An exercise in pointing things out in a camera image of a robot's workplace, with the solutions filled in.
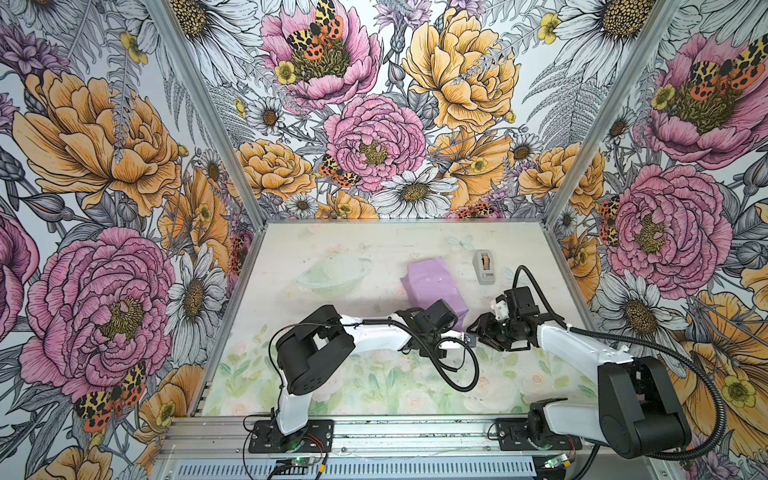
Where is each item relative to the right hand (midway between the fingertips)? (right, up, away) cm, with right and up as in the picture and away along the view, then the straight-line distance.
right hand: (473, 341), depth 87 cm
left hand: (-10, 0, +2) cm, 10 cm away
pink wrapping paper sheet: (-12, +16, +8) cm, 21 cm away
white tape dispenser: (+8, +21, +17) cm, 28 cm away
